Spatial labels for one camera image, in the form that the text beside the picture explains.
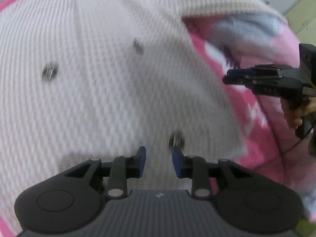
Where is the cream knit cardigan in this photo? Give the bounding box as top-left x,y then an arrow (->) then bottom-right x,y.
1,0 -> 283,234

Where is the person's right hand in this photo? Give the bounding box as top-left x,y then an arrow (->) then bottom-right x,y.
280,97 -> 315,130

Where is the pink and grey quilt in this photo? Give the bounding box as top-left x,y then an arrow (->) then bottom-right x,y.
184,13 -> 315,222

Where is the pink floral bed sheet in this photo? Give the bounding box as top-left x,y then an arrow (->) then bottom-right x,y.
0,0 -> 316,235

